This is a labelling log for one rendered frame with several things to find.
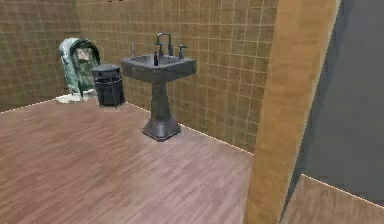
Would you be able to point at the green white toilet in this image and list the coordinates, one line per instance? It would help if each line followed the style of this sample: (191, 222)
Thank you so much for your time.
(77, 66)

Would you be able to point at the dark metal sink faucet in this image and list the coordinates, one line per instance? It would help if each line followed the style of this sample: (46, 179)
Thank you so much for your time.
(169, 45)

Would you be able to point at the wooden room door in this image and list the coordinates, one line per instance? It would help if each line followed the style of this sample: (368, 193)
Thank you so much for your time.
(286, 110)

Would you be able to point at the dark grey pedestal sink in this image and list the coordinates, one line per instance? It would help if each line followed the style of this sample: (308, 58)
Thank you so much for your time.
(159, 70)

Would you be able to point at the black metal garbage can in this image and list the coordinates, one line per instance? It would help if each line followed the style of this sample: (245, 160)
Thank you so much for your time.
(108, 88)

